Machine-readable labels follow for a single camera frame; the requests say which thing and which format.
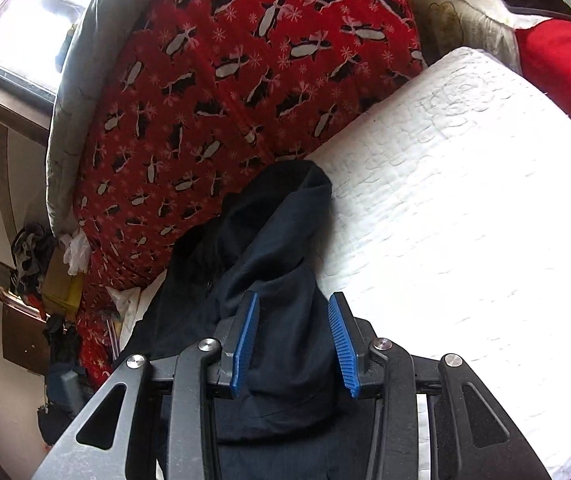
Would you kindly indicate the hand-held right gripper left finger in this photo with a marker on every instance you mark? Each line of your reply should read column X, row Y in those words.
column 245, row 342

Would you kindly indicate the dark navy garment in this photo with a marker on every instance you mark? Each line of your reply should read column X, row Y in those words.
column 275, row 260

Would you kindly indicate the yellow box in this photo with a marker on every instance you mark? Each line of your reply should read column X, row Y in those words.
column 60, row 285

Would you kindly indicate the window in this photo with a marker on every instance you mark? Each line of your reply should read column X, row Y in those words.
column 25, row 35

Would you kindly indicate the white plastic bag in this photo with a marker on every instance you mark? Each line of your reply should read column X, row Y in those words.
column 76, row 252

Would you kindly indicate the white crumpled cloth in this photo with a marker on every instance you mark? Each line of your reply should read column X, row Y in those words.
column 130, row 305

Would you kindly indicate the black flat object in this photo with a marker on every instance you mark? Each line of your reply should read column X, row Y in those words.
column 535, row 5

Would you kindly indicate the white quilted bed cover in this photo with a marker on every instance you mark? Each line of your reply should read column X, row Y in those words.
column 465, row 210

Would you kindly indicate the red cloth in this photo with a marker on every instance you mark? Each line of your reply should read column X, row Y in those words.
column 565, row 70

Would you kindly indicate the grey quilt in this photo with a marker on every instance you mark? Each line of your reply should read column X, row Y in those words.
column 85, row 60

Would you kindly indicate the dark hanging clothes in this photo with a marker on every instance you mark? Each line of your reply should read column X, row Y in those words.
column 65, row 360

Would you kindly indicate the brown wooden shelf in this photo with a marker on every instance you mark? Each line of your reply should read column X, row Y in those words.
column 20, row 340

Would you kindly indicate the red penguin print blanket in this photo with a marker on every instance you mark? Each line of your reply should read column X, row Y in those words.
column 215, row 85

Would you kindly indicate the white crumpled pillow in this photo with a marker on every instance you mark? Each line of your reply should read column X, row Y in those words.
column 465, row 15

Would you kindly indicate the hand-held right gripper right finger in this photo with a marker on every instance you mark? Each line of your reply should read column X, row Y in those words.
column 343, row 347

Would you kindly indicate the pile of dark clothes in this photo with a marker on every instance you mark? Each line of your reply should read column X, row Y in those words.
column 30, row 255

